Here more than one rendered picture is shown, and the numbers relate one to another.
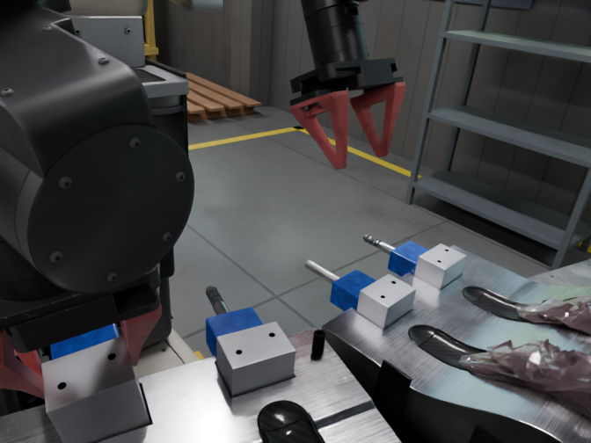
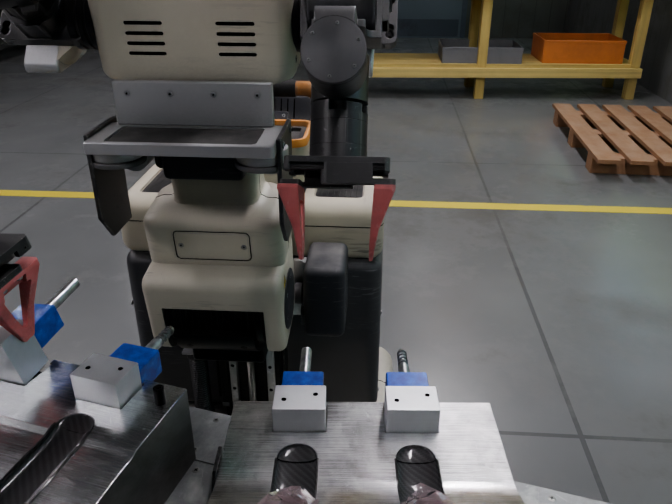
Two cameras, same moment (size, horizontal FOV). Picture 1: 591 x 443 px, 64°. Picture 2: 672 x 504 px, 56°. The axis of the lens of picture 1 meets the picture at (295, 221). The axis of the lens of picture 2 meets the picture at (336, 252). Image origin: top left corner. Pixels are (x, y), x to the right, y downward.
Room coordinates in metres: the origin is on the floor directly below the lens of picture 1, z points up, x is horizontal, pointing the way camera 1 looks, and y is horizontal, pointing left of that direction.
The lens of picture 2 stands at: (0.10, -0.48, 1.28)
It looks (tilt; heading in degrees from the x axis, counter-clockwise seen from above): 27 degrees down; 47
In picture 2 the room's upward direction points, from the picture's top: straight up
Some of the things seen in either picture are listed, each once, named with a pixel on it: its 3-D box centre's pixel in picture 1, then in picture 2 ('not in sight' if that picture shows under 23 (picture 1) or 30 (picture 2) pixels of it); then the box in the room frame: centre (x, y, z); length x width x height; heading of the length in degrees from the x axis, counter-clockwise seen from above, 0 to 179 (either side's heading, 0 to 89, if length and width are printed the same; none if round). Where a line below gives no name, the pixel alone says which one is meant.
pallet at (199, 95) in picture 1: (180, 96); (637, 138); (4.36, 1.15, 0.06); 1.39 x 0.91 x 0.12; 43
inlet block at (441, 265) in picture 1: (404, 257); (406, 388); (0.52, -0.14, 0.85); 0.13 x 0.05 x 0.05; 46
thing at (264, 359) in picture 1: (233, 331); (137, 362); (0.31, 0.04, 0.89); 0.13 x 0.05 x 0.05; 29
